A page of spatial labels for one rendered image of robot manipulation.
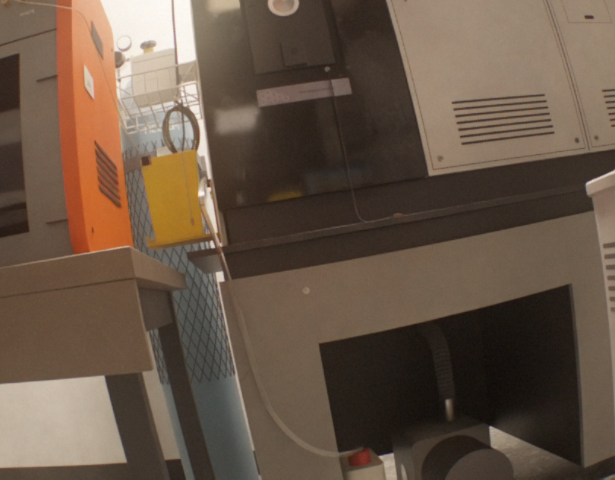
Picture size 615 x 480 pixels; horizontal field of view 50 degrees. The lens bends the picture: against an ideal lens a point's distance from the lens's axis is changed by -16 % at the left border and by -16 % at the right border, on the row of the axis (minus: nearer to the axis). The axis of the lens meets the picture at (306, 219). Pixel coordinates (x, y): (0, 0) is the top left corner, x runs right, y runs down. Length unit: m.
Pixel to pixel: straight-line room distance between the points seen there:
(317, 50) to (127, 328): 0.89
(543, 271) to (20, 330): 1.01
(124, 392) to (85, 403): 1.82
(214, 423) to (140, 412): 1.39
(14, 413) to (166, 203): 1.49
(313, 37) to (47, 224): 0.82
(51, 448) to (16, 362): 1.96
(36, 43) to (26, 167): 0.15
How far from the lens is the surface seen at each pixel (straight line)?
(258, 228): 1.41
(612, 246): 0.83
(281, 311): 1.30
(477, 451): 1.55
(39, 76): 0.85
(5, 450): 2.75
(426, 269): 1.34
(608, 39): 1.72
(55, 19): 0.88
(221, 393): 2.17
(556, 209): 1.47
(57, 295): 0.72
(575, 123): 1.59
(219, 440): 2.18
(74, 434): 2.64
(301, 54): 1.45
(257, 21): 1.48
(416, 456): 1.72
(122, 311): 0.70
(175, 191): 1.42
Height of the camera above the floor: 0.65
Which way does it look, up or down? 5 degrees up
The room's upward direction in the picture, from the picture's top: 10 degrees counter-clockwise
